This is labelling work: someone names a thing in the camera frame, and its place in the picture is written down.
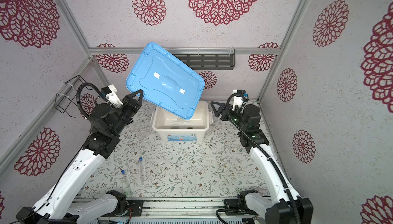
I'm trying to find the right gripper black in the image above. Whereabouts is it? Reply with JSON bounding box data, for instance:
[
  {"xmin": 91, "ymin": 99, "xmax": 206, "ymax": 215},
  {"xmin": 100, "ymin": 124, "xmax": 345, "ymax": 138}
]
[{"xmin": 211, "ymin": 102, "xmax": 247, "ymax": 136}]

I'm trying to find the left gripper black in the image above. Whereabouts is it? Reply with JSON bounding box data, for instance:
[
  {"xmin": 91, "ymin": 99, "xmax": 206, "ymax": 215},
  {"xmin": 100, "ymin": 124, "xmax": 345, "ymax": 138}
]
[{"xmin": 110, "ymin": 89, "xmax": 143, "ymax": 137}]

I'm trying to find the clear glass tube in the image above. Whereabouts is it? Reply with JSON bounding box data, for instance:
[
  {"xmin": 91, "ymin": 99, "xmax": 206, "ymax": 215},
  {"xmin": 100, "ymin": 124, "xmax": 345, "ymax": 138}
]
[{"xmin": 177, "ymin": 118, "xmax": 191, "ymax": 123}]

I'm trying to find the blue plastic bin lid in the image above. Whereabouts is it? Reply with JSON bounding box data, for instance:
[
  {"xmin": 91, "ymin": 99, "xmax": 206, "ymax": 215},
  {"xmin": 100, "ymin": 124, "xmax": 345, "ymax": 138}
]
[{"xmin": 125, "ymin": 43, "xmax": 205, "ymax": 119}]

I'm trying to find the white plastic storage bin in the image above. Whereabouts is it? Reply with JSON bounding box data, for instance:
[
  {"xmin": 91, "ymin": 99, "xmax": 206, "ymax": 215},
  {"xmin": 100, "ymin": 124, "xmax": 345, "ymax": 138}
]
[{"xmin": 150, "ymin": 101, "xmax": 213, "ymax": 142}]

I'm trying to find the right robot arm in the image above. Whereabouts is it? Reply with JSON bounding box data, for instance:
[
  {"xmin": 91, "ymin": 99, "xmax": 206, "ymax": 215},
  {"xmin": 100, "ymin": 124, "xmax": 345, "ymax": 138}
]
[{"xmin": 210, "ymin": 90, "xmax": 314, "ymax": 224}]

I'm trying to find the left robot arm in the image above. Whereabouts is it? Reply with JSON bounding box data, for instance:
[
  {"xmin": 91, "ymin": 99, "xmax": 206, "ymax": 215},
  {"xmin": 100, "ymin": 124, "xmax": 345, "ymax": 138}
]
[{"xmin": 15, "ymin": 82, "xmax": 143, "ymax": 224}]

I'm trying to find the blue-capped test tube right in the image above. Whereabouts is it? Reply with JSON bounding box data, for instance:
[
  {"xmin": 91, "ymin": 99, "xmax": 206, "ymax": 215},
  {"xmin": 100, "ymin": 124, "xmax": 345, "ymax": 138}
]
[{"xmin": 139, "ymin": 157, "xmax": 145, "ymax": 186}]

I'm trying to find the blue-capped test tube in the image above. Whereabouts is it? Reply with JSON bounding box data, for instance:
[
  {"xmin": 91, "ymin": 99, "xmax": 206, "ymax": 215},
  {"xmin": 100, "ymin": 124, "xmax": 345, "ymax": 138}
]
[
  {"xmin": 121, "ymin": 169, "xmax": 133, "ymax": 197},
  {"xmin": 139, "ymin": 157, "xmax": 145, "ymax": 186}
]

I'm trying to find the blue-capped test tube left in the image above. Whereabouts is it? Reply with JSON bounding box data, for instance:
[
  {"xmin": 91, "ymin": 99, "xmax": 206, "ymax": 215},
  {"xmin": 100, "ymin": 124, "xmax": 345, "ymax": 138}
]
[{"xmin": 121, "ymin": 169, "xmax": 133, "ymax": 197}]

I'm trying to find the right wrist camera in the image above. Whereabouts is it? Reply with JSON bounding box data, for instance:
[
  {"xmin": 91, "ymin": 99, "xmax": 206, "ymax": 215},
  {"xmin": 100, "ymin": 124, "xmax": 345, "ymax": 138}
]
[{"xmin": 232, "ymin": 90, "xmax": 249, "ymax": 113}]

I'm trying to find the dark grey wall shelf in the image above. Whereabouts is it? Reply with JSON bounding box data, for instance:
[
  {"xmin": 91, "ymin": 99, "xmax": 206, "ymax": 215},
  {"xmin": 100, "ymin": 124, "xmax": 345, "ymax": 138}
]
[{"xmin": 174, "ymin": 50, "xmax": 236, "ymax": 71}]

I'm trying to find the black wire wall rack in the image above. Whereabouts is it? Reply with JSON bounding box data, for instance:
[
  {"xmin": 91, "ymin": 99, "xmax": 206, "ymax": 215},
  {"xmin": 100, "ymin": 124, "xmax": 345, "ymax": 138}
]
[{"xmin": 54, "ymin": 75, "xmax": 97, "ymax": 118}]

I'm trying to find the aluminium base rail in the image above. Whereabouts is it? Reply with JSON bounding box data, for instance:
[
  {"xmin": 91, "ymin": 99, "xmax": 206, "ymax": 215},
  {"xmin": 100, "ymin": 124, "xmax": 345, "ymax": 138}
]
[{"xmin": 54, "ymin": 196, "xmax": 313, "ymax": 222}]

